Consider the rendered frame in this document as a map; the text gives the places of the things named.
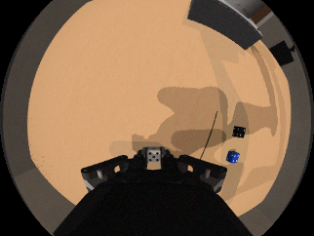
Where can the blue die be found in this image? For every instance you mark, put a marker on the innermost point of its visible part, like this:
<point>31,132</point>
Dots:
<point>232,156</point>

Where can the white die with black pips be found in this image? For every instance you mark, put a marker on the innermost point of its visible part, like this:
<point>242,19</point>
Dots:
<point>153,154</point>

